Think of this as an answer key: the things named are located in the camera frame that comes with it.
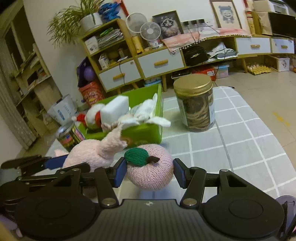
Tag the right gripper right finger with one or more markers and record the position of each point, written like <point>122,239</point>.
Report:
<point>193,181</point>

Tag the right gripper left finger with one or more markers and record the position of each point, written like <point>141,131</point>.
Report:
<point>106,179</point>

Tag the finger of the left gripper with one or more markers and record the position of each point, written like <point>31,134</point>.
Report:
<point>10,164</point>
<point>56,162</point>

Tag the pink plush toy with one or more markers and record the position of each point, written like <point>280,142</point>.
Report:
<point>96,153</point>

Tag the pink knitted apple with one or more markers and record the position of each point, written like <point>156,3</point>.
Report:
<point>149,167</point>

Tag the santa plush toy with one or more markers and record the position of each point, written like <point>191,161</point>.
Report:
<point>92,119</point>

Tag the white sponge block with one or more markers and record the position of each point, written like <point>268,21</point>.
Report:
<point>114,109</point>

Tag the white fabric glove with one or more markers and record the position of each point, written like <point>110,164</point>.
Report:
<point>144,112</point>

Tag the black chips can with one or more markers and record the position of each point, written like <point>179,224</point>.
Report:
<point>69,135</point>

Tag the green plastic bin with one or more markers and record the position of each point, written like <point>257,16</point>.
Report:
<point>141,130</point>

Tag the grey checked tablecloth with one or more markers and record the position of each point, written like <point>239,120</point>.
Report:
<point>238,141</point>

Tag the red snack bucket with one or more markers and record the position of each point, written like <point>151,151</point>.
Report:
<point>92,93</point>

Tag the glass jar gold lid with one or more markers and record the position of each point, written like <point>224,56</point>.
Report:
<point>195,98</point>

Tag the purple ball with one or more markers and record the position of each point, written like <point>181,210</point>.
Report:
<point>89,74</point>

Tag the red box under cabinet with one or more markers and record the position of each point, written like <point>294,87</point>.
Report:
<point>207,70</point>

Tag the low wooden tv cabinet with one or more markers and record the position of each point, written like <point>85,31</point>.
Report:
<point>160,62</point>

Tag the wooden shelf cabinet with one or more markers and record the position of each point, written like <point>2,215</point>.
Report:
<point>115,65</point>

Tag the black bag on shelf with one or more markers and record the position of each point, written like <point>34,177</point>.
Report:
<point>195,55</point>

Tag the egg carton tray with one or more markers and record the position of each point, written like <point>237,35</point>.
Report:
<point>257,69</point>

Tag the pink table runner cloth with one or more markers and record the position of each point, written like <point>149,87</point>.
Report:
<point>183,40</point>

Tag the potted green plant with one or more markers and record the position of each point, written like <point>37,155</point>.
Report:
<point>65,25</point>

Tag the stack of papers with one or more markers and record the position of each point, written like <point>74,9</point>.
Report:
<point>110,38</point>

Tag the white desk fan front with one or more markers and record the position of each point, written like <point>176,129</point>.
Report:
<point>151,32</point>

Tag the white desk fan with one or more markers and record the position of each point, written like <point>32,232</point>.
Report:
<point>151,32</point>
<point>134,22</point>

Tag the framed cat picture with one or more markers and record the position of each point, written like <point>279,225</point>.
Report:
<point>170,24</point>

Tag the white desk fan back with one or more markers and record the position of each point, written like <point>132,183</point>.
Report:
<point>134,22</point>

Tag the blue stitch plush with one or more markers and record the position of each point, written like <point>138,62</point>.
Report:
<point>109,12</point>

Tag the framed cartoon girl picture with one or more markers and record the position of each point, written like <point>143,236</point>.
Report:
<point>225,14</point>

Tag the black microwave oven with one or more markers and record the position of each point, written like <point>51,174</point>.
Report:
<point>282,24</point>

